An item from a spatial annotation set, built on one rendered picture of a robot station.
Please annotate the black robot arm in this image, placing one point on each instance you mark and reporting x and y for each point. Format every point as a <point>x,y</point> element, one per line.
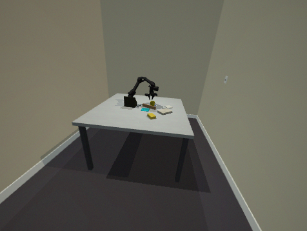
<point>152,86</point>

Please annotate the yellow rectangular block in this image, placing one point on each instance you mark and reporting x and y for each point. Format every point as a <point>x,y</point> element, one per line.
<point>151,116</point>

